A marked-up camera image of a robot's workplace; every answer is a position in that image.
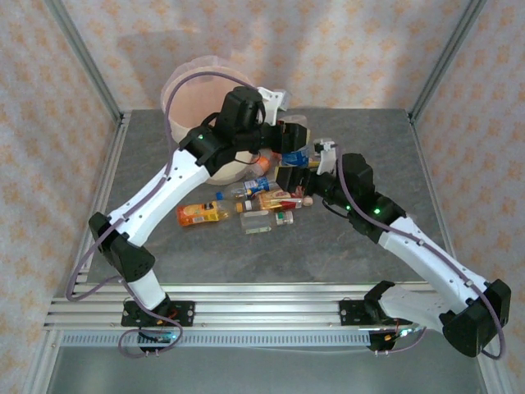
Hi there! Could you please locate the bottle with blue wrap label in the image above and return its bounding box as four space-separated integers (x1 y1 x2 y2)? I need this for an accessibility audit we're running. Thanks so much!
280 147 313 168

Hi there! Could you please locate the yellow tea bottle red label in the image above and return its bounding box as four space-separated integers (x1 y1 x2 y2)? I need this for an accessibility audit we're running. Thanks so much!
254 189 304 213

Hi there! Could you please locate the clear bottle blue yellow label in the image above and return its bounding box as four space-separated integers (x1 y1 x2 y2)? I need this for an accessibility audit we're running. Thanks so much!
226 175 281 199

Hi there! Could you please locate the orange juice plastic bottle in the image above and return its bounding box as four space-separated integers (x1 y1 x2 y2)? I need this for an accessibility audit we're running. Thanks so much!
176 200 251 229

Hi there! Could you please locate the cream plastic bin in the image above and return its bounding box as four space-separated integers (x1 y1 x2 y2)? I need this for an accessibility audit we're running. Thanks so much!
159 57 267 186

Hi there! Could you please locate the clear bottle orange label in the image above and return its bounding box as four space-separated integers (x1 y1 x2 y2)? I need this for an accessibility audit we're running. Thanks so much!
249 148 275 174

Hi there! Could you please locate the clear bottle green white cap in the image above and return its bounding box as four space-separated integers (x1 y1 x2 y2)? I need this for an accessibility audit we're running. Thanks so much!
240 209 295 236

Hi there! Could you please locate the floral patterned backdrop cloth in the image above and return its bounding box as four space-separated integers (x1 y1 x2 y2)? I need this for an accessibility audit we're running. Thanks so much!
0 0 525 394

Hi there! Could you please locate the small circuit board green LED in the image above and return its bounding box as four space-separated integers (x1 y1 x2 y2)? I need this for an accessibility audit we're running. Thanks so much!
137 330 181 345
383 326 424 341

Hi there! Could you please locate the grey metal lower panel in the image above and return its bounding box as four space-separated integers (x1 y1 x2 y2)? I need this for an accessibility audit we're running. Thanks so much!
47 346 489 394

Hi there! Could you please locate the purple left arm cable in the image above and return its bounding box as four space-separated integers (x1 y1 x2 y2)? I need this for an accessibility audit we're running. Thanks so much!
65 71 259 359

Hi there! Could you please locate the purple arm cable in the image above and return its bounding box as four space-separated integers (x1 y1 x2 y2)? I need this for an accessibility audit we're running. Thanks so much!
331 143 508 361
65 71 259 359

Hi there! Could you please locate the aluminium table side rail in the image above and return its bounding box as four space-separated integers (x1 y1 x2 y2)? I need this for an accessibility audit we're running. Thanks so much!
80 112 133 288
408 110 452 251

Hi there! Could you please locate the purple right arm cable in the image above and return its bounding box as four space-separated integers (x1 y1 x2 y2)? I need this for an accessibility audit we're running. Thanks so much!
331 143 508 361

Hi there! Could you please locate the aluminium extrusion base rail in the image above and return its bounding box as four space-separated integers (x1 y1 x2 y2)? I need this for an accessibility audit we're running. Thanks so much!
43 282 492 330

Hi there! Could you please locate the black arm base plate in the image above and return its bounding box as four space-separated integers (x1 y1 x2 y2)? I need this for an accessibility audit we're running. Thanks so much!
339 299 412 328
121 300 196 328

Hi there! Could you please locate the grey slotted cable duct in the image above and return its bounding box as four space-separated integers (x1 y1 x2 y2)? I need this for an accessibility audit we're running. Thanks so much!
61 331 372 349

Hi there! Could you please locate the aluminium frame post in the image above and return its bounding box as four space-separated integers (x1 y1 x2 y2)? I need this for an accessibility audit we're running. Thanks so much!
43 0 133 124
407 0 489 125

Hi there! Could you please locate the aluminium frame leg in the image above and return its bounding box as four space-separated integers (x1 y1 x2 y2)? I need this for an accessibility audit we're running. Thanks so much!
475 352 508 394
22 328 62 394

